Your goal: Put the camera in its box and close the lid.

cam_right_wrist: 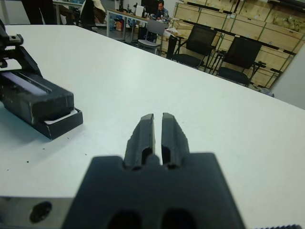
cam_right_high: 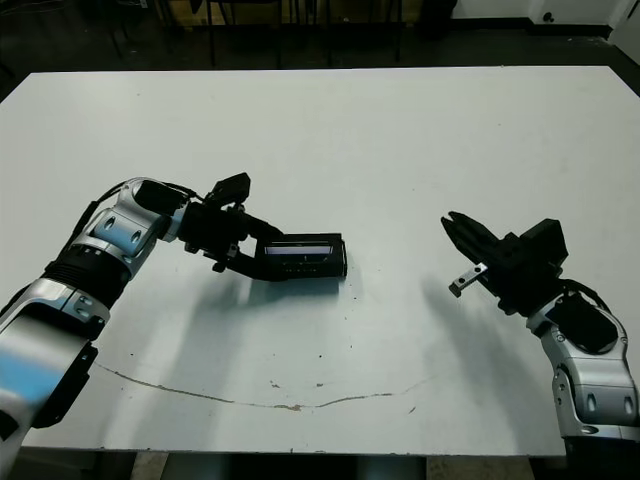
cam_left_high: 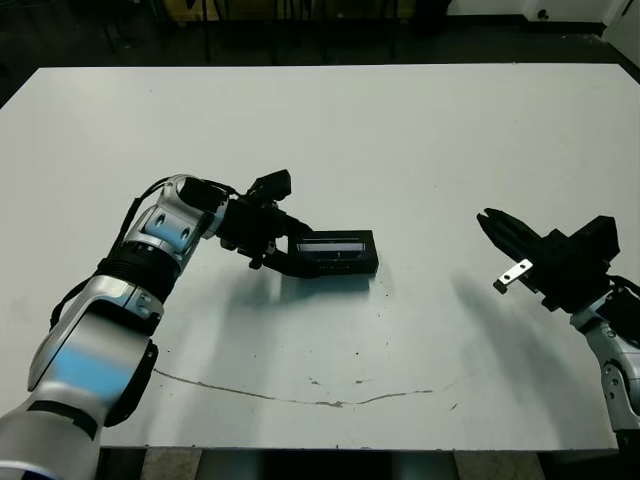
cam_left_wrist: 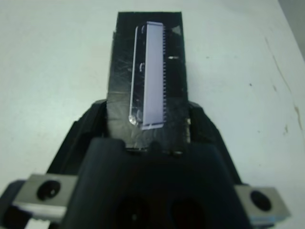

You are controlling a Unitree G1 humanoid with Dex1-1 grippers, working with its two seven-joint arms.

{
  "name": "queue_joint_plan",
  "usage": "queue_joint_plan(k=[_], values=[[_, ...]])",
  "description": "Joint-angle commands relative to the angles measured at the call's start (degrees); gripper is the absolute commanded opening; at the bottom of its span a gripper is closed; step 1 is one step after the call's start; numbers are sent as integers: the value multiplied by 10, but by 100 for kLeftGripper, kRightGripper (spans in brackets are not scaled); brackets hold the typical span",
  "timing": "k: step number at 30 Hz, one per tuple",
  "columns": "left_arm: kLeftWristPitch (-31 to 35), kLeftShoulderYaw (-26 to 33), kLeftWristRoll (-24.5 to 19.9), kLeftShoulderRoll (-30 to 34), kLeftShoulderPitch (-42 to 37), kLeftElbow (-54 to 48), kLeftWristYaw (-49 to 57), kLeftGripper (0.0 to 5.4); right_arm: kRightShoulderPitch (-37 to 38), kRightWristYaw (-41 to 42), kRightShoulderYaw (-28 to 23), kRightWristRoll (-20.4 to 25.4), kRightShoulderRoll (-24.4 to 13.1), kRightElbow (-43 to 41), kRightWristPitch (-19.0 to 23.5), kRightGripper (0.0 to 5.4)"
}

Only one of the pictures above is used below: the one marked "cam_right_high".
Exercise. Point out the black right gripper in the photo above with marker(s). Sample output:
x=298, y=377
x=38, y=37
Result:
x=525, y=285

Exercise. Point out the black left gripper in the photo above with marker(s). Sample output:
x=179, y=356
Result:
x=215, y=230

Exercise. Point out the black box lid with window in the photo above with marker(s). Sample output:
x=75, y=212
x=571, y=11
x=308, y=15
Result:
x=310, y=262

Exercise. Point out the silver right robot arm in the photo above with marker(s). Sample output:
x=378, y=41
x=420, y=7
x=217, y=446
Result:
x=590, y=380

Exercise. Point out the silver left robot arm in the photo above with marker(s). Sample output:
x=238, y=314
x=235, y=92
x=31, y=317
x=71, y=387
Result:
x=115, y=230

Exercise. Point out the black chair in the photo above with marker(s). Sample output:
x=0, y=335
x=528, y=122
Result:
x=212, y=35
x=116, y=30

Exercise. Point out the black trash bin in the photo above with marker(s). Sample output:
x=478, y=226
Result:
x=437, y=9

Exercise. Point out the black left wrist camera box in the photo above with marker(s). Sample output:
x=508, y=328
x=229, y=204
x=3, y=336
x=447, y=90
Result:
x=230, y=187

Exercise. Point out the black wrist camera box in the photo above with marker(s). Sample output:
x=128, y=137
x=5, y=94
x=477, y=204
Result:
x=230, y=187
x=547, y=242

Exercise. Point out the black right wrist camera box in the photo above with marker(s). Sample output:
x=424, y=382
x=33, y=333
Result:
x=547, y=242

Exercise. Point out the black round wall knob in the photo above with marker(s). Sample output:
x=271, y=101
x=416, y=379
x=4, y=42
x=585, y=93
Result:
x=548, y=17

